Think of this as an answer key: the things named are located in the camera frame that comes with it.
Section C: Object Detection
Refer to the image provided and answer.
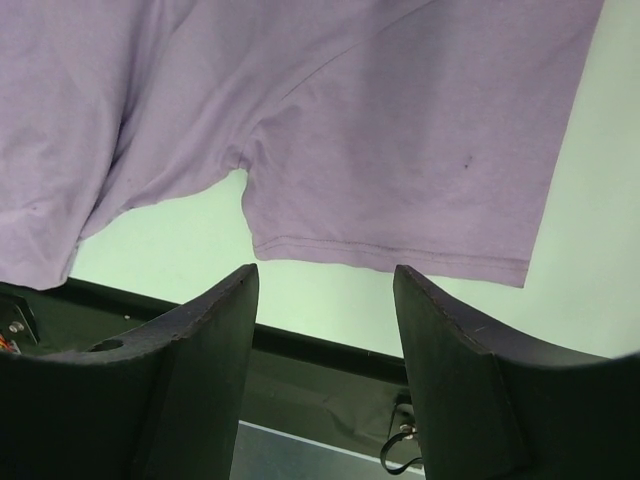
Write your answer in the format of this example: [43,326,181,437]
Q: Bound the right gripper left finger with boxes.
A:
[1,264,259,479]

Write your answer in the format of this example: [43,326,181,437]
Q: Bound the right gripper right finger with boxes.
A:
[393,265,639,479]

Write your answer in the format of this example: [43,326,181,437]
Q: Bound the purple t-shirt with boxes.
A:
[1,1,603,290]

